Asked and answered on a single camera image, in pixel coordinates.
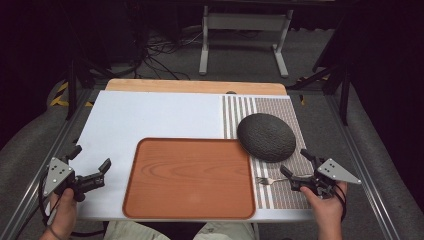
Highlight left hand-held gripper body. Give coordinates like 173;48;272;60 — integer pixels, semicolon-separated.
42;156;106;203

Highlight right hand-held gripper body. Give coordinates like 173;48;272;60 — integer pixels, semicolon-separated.
289;157;362;200

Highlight silver fork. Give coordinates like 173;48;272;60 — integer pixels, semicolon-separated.
255;174;314;186

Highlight person's left hand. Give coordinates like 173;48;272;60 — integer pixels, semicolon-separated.
49;187;79;235

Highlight person's right hand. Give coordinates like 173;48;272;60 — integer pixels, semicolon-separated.
299;181;349;232

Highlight striped woven placemat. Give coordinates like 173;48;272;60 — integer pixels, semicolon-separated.
221;94;315;211

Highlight yellow black floor tape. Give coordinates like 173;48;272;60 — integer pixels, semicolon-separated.
49;81;95;108

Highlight black stand legs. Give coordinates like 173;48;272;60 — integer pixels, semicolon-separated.
288;59;353;127
64;49;116;122

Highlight white table mat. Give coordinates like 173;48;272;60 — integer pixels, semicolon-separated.
70;90;315;223

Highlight person's legs in light pants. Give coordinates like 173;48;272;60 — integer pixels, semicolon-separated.
102;219;258;240

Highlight brown wooden tray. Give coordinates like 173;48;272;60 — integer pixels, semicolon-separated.
121;136;257;221

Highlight white metal stand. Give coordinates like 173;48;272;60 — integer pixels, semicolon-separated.
198;4;295;79

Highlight aluminium frame rail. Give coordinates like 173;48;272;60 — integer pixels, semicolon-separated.
323;93;403;240
0;89;96;240

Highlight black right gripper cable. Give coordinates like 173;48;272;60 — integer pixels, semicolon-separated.
332;182;348;224

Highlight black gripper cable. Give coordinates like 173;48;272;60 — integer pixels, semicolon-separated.
37;169;106;238
332;182;348;224

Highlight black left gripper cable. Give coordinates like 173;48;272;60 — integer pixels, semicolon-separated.
37;169;106;238

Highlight black floor cables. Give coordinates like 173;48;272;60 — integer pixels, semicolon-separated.
131;28;204;82

